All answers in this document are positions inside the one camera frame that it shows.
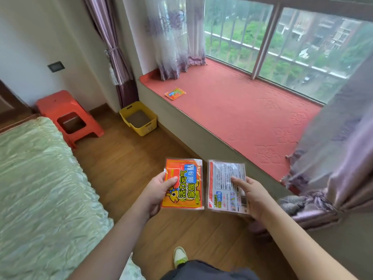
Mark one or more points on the person's right hand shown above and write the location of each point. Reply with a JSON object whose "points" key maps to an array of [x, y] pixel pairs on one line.
{"points": [[256, 198]]}

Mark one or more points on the person's left hand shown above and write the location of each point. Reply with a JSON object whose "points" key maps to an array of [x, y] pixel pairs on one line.
{"points": [[153, 195]]}

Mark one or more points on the person's right thumb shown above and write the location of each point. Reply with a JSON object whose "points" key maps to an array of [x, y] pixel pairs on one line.
{"points": [[237, 181]]}

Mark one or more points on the person's left thumb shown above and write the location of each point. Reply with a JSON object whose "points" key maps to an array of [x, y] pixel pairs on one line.
{"points": [[170, 182]]}

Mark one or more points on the white printed heat pad packet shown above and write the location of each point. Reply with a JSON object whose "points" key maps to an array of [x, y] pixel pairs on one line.
{"points": [[225, 186]]}

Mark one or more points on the orange heat pad packet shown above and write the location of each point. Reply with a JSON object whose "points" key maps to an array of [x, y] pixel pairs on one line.
{"points": [[183, 183]]}

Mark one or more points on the person's left forearm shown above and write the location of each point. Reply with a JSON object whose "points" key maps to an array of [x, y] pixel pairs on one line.
{"points": [[107, 243]]}

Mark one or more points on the person's right forearm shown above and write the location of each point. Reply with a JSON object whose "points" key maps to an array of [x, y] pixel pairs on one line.
{"points": [[303, 244]]}

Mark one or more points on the red window seat mat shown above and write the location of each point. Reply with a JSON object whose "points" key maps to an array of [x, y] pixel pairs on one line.
{"points": [[236, 113]]}

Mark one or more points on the yellow plastic basket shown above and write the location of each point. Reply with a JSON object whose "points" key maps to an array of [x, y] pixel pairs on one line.
{"points": [[138, 118]]}

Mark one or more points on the white green shoe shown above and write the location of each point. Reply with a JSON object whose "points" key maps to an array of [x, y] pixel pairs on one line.
{"points": [[180, 256]]}

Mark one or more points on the small orange packet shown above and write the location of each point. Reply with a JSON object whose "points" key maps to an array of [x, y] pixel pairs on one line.
{"points": [[175, 93]]}

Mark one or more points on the dark grey trousers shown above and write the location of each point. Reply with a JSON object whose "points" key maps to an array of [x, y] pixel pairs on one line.
{"points": [[209, 271]]}

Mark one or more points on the purple sheer curtain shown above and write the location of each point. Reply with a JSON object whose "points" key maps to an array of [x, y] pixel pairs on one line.
{"points": [[329, 160]]}

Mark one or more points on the orange plastic stool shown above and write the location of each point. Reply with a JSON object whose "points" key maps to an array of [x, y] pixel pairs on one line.
{"points": [[68, 116]]}

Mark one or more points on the pale green bed cover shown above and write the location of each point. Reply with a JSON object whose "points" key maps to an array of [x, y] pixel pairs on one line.
{"points": [[46, 201]]}

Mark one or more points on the purple drape curtain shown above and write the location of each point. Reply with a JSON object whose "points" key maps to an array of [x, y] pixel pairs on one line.
{"points": [[112, 52]]}

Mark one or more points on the sheer floral curtain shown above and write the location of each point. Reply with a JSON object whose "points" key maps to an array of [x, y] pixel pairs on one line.
{"points": [[174, 34]]}

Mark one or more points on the wooden headboard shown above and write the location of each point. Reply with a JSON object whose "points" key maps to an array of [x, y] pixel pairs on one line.
{"points": [[13, 109]]}

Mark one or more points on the window frame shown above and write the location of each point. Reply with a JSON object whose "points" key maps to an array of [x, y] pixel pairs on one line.
{"points": [[271, 40]]}

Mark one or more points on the dark wall switch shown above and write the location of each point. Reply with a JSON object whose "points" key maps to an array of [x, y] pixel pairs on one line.
{"points": [[56, 66]]}

